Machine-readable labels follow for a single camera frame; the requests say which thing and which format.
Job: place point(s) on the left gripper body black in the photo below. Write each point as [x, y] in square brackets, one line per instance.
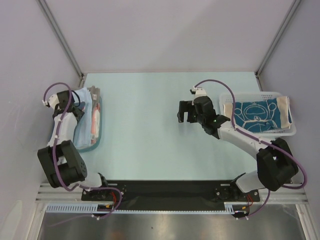
[81, 113]

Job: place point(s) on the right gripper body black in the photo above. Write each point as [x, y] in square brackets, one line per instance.
[190, 111]

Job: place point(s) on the teal beige Doraemon towel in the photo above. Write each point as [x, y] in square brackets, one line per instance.
[261, 116]

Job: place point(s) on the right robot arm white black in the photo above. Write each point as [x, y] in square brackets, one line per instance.
[275, 166]

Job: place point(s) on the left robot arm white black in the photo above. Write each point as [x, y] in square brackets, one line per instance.
[60, 160]

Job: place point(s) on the light blue folded towel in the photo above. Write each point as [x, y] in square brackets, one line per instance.
[67, 128]

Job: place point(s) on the grey pink folded towel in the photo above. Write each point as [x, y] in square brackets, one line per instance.
[95, 93]

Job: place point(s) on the translucent teal tray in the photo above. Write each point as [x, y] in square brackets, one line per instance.
[59, 109]

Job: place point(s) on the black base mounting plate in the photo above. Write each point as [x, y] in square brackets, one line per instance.
[172, 192]

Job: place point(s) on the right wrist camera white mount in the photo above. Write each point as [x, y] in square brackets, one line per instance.
[198, 92]

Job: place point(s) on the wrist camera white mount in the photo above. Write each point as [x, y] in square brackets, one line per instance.
[48, 100]
[198, 92]

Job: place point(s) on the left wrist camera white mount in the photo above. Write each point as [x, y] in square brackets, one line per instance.
[48, 100]

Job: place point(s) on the left corner aluminium post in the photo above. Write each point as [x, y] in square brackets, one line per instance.
[52, 22]

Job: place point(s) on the corner aluminium post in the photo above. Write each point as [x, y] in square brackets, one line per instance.
[52, 22]
[278, 36]

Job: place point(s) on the aluminium extrusion rail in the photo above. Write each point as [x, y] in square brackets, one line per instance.
[47, 194]

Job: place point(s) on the white slotted cable duct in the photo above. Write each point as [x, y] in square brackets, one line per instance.
[103, 209]

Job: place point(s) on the right corner aluminium post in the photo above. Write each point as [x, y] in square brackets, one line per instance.
[278, 36]

